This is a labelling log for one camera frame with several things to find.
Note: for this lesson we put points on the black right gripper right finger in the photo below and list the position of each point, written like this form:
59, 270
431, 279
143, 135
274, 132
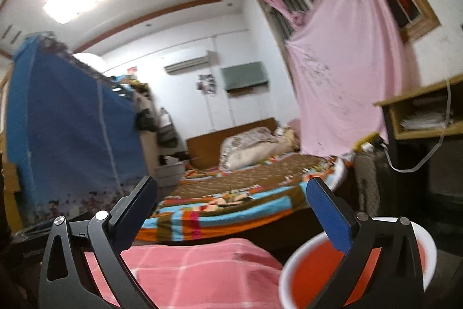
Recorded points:
396, 280

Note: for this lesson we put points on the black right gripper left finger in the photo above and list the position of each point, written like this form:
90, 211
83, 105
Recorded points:
66, 280

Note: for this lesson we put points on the white red trash bin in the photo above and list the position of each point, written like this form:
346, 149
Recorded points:
312, 265

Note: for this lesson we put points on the checked handbag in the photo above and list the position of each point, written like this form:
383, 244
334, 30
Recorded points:
372, 174

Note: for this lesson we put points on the blue fabric wardrobe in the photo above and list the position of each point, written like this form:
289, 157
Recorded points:
71, 137

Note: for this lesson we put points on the pink checked tablecloth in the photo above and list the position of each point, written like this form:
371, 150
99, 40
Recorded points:
229, 274

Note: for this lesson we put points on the colourful striped bed blanket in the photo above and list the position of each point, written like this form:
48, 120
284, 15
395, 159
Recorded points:
208, 205

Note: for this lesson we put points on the wooden shelf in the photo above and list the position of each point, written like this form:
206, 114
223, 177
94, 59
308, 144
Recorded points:
427, 112

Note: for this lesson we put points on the hanging grey bag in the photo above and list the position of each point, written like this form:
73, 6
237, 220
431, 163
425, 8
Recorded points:
167, 134

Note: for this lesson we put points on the wooden headboard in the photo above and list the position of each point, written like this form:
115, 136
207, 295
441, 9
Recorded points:
205, 150

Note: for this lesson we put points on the floral pillow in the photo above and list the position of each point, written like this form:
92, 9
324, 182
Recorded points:
256, 145

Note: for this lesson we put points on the pink hanging sheet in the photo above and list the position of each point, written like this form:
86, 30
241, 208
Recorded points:
347, 55

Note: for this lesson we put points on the white air conditioner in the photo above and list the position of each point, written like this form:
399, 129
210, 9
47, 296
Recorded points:
184, 59

